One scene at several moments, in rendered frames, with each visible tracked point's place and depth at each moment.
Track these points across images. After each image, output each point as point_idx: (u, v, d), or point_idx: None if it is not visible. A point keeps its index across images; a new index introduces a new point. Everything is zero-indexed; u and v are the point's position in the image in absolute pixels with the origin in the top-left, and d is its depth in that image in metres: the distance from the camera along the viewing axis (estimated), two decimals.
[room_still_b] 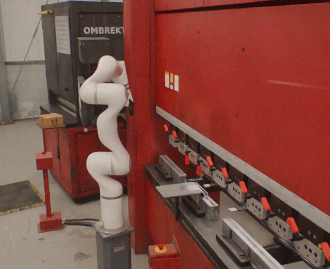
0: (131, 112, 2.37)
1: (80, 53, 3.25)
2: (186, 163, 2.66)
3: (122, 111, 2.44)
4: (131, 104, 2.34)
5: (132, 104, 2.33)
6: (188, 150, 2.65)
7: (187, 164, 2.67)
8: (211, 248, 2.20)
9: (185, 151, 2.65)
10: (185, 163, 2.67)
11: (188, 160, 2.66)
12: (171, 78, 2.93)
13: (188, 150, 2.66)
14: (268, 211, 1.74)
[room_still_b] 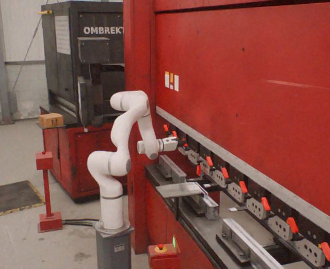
0: (184, 142, 2.66)
1: (80, 53, 3.25)
2: None
3: None
4: (178, 140, 2.63)
5: (178, 140, 2.63)
6: (188, 150, 2.65)
7: None
8: (211, 248, 2.20)
9: (185, 149, 2.65)
10: (181, 140, 2.70)
11: None
12: (171, 78, 2.93)
13: (188, 150, 2.65)
14: (268, 211, 1.74)
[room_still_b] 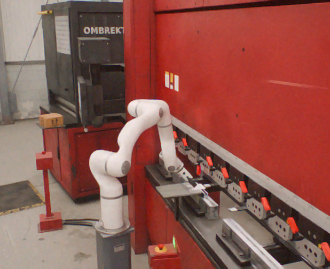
0: (193, 185, 2.63)
1: (80, 53, 3.25)
2: (182, 140, 2.70)
3: None
4: (190, 181, 2.59)
5: (190, 181, 2.59)
6: (188, 150, 2.65)
7: (182, 140, 2.70)
8: (211, 248, 2.20)
9: (185, 149, 2.65)
10: (182, 139, 2.69)
11: (185, 142, 2.70)
12: (171, 78, 2.93)
13: (188, 150, 2.65)
14: (268, 211, 1.74)
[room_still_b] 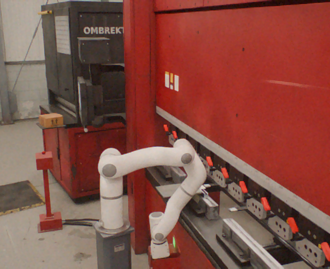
0: None
1: (80, 53, 3.25)
2: None
3: None
4: (167, 256, 2.25)
5: (167, 256, 2.25)
6: None
7: None
8: (211, 248, 2.20)
9: None
10: None
11: None
12: (171, 78, 2.93)
13: None
14: (268, 211, 1.74)
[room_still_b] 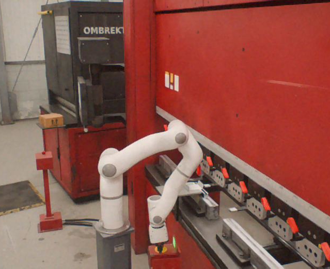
0: (162, 248, 2.23)
1: (80, 53, 3.25)
2: None
3: (159, 250, 2.23)
4: (165, 240, 2.22)
5: (166, 240, 2.22)
6: None
7: None
8: (211, 248, 2.20)
9: None
10: None
11: None
12: (171, 78, 2.93)
13: None
14: (268, 211, 1.74)
